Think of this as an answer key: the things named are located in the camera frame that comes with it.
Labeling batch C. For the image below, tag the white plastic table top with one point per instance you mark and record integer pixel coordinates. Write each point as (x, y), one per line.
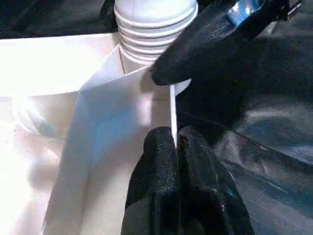
(49, 61)

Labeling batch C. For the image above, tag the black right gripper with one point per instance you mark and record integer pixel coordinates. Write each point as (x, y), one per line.
(269, 9)

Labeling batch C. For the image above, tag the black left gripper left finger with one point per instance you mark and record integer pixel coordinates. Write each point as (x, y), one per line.
(156, 183)

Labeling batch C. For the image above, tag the black plastic mat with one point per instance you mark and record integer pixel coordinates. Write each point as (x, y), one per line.
(269, 171)

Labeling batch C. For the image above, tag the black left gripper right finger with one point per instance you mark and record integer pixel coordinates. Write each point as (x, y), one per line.
(207, 195)

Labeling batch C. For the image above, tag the white plastic table leg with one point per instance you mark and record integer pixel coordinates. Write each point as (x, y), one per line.
(156, 14)

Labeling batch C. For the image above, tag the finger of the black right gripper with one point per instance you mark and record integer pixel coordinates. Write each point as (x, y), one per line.
(108, 12)
(195, 54)

